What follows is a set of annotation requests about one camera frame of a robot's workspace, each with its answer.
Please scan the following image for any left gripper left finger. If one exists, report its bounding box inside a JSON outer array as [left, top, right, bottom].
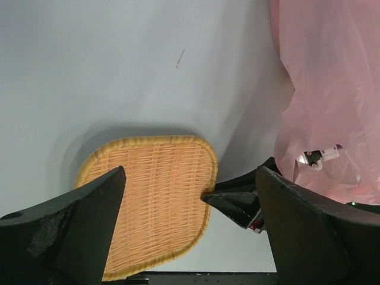
[[1, 166, 126, 284]]

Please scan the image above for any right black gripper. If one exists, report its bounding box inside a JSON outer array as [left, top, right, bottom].
[[246, 201, 380, 235]]

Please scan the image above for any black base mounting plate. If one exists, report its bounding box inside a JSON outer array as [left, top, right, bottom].
[[123, 271, 278, 285]]

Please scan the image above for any pink plastic bag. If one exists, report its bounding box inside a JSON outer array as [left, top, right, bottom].
[[270, 1, 379, 205]]

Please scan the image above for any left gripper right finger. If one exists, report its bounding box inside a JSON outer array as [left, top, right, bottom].
[[256, 166, 379, 284]]

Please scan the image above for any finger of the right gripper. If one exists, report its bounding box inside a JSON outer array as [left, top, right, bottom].
[[201, 191, 261, 229], [214, 157, 281, 191]]

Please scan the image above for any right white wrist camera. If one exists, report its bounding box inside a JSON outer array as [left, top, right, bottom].
[[296, 144, 343, 171]]

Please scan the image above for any woven bamboo tray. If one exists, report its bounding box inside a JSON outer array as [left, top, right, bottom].
[[75, 135, 218, 281]]

